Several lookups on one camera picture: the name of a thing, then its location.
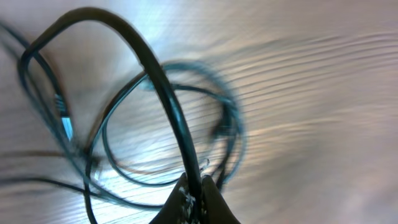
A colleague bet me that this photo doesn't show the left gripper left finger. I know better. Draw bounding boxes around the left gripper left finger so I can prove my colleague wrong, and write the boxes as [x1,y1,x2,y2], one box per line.
[150,173,194,224]

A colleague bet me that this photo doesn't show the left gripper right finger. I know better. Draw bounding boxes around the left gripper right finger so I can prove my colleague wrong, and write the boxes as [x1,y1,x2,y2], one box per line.
[202,175,240,224]

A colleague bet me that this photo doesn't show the long black usb cable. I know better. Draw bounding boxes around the long black usb cable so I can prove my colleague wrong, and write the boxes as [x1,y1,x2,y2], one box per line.
[17,6,205,224]

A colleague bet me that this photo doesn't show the black cable silver plugs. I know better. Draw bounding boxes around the black cable silver plugs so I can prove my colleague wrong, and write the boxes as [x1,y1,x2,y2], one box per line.
[95,61,247,223]

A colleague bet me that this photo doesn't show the short black usb cable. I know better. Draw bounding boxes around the short black usb cable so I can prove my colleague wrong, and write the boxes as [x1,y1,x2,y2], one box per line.
[0,18,103,200]

